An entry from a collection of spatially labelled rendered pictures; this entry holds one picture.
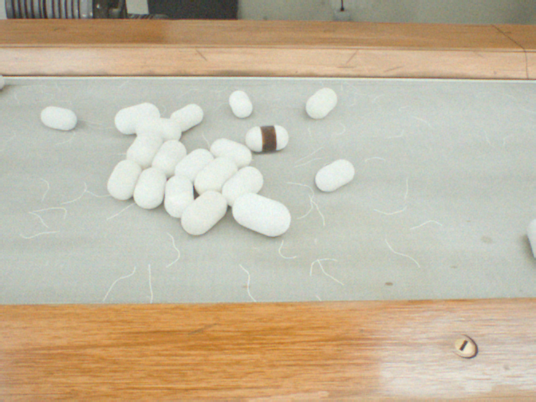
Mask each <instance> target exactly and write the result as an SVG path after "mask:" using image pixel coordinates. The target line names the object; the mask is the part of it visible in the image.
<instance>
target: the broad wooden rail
mask: <svg viewBox="0 0 536 402"><path fill-rule="evenodd" d="M0 75H1V76H2V77H281V78H415V79H429V80H528V81H536V26H526V25H487V24H450V23H405V22H297V21H220V20H143V19H86V20H67V19H0Z"/></svg>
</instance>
